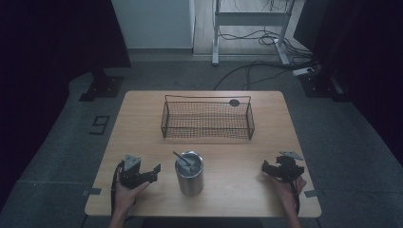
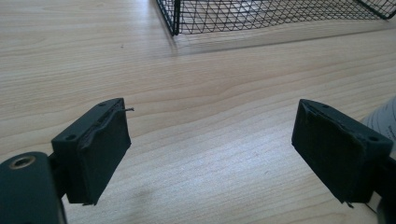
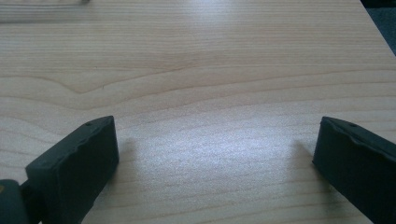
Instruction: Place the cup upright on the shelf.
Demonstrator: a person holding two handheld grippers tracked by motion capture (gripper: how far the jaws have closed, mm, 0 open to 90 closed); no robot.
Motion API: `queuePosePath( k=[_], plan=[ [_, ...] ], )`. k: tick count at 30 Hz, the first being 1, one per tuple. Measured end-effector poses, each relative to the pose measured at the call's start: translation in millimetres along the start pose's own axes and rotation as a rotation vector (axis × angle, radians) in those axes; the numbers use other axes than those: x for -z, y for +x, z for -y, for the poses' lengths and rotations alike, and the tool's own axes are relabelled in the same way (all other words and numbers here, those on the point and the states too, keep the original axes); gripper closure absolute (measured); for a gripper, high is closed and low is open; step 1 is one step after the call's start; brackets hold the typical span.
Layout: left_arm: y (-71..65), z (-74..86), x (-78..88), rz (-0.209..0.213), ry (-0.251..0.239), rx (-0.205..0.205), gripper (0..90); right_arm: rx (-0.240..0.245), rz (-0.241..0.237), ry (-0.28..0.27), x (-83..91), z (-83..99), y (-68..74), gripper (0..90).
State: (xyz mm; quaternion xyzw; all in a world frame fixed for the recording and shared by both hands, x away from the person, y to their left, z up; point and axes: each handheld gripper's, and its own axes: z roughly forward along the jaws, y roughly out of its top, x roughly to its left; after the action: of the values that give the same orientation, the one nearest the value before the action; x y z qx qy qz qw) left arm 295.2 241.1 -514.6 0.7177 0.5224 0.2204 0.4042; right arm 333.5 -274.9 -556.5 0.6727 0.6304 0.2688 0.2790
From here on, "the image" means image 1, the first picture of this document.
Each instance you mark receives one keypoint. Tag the dark curtain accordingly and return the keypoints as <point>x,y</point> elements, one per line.
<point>47,47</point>
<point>364,47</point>

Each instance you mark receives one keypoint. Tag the black stand base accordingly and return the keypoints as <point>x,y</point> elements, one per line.
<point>320,85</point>
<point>103,88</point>

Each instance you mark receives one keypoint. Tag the person's right hand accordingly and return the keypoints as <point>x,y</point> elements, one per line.
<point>286,191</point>

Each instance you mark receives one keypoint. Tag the white cabinet panel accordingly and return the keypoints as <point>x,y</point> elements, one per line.
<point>155,23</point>

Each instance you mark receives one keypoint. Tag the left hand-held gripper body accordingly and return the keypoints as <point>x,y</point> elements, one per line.
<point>133,177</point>

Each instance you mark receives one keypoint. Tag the person's left hand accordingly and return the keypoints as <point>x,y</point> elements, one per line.
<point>125,196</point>

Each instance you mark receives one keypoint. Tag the spoon in cup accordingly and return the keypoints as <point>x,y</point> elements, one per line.
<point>181,158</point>

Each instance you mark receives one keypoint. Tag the stainless steel tumbler cup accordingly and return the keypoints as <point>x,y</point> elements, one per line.
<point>190,180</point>

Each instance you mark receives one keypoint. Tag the white power strip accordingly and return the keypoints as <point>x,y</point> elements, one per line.
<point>303,71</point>

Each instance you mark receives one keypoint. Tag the grey tape piece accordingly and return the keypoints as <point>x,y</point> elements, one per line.
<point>310,193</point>

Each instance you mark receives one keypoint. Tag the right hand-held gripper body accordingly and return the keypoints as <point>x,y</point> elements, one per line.
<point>287,169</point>

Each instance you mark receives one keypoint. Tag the white desk frame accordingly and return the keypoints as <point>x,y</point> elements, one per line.
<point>250,18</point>

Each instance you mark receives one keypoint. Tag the black round disc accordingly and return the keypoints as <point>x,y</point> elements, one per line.
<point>234,102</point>

